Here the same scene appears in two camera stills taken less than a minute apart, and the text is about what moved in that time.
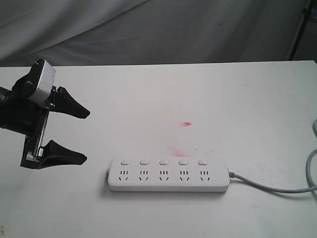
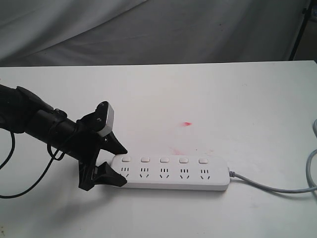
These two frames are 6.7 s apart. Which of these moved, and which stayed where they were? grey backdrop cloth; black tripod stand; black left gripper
Moved: black left gripper
Stayed: black tripod stand; grey backdrop cloth
